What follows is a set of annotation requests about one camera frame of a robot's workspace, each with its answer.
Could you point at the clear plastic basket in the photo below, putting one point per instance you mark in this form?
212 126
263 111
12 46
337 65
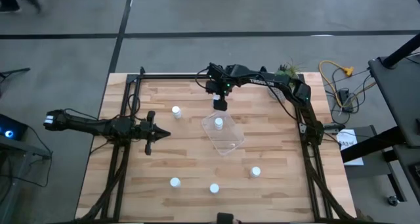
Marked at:
229 142

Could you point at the grey metal cart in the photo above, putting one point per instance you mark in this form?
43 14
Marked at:
19 151

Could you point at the dark grey side table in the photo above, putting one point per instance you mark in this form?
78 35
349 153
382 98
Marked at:
400 96

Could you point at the black tripod leg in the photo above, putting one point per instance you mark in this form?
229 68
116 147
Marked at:
14 72

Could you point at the white paper sheet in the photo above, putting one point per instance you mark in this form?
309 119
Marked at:
348 135

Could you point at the succulent in white patterned pot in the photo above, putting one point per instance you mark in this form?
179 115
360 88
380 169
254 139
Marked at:
290 70

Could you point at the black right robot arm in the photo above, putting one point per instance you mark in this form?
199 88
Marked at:
262 81

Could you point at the black pole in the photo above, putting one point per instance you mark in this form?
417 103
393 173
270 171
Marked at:
402 51

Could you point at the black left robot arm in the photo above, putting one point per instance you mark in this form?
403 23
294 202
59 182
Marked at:
82 123

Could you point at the white plastic pill bottle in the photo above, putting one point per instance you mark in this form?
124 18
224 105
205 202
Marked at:
218 123
255 171
175 182
176 111
214 188

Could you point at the black frame corner bracket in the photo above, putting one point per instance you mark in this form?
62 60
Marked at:
142 71
262 69

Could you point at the black power strip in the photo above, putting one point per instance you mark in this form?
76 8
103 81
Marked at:
344 97

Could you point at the black aluminium table frame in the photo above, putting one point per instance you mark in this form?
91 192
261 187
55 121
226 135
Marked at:
170 76

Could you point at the black device with blue light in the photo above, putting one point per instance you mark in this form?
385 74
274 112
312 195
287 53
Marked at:
8 130

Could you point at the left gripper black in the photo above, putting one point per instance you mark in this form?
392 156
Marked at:
148 132

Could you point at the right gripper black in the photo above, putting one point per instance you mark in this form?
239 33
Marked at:
220 105

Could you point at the black caster wheel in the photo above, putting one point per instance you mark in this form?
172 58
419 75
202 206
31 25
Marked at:
392 200

